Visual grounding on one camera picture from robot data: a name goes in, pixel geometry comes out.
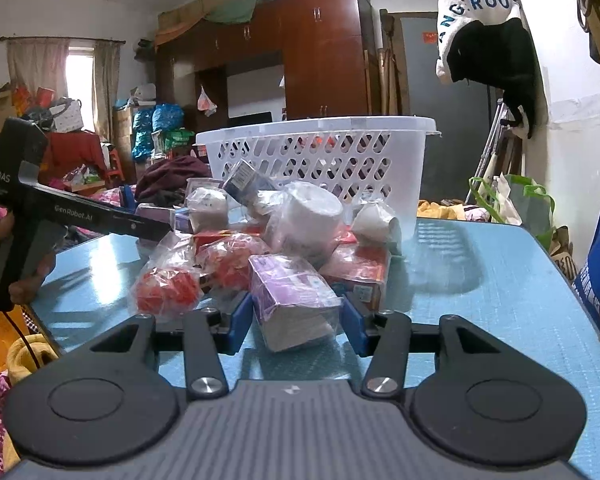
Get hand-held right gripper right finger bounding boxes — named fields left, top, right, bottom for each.
left=341, top=294, right=507, bottom=398

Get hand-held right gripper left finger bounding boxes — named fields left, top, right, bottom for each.
left=87, top=292, right=253, bottom=403

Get red item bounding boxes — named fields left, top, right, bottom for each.
left=197, top=237, right=272, bottom=292
left=135, top=264, right=204, bottom=322

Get purple tissue pack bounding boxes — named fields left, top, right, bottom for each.
left=249, top=252, right=343, bottom=353

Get white cup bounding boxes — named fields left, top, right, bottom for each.
left=352, top=201, right=402, bottom=247

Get purple white box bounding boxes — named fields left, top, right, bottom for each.
left=174, top=208, right=197, bottom=235

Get white round item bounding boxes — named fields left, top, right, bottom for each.
left=186, top=186, right=229, bottom=233

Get white roll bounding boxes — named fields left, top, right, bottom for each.
left=265, top=182, right=345, bottom=263

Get white plastic basket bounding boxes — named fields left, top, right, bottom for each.
left=195, top=116, right=443, bottom=256

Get red cloth-covered cabinet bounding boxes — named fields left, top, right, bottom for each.
left=45, top=130, right=108, bottom=181

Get white patterned gift bag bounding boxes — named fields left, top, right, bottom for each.
left=49, top=100, right=85, bottom=133

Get red plastic stool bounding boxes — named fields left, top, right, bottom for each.
left=102, top=147, right=123, bottom=186

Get beige curtain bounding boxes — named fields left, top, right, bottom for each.
left=5, top=40, right=71, bottom=98
left=92, top=41, right=123, bottom=141

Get window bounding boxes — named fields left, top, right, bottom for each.
left=65, top=47, right=98, bottom=131

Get cardboard box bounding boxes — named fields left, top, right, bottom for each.
left=112, top=107, right=133, bottom=163

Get blue patterned bag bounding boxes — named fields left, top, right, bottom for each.
left=152, top=104, right=186, bottom=133
left=131, top=107, right=156, bottom=161

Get curtain rod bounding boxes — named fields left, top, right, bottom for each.
left=0, top=36, right=123, bottom=46

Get pale pink box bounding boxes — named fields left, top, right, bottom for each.
left=136, top=202, right=188, bottom=223

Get maroon cloth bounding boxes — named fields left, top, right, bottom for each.
left=135, top=155, right=213, bottom=206

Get red white plastic bag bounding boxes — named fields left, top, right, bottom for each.
left=196, top=85, right=218, bottom=117

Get yellow plush cloth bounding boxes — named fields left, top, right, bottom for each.
left=5, top=335, right=58, bottom=386

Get black monitor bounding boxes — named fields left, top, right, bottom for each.
left=228, top=111, right=273, bottom=127

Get green and white bag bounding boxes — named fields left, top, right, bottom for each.
left=467, top=174, right=556, bottom=251

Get brown paper bag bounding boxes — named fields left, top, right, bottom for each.
left=550, top=227, right=576, bottom=281

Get metal crutches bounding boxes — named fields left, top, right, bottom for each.
left=475, top=100, right=511, bottom=181

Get grey door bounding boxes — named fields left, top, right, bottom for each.
left=400, top=12, right=491, bottom=201

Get wooden poles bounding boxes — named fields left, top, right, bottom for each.
left=362, top=10, right=401, bottom=116

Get brown wooden wardrobe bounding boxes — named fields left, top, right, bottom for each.
left=152, top=0, right=381, bottom=133

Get black hanging garment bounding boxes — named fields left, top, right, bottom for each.
left=450, top=17, right=538, bottom=140

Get black cable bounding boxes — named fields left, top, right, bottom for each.
left=0, top=307, right=48, bottom=366

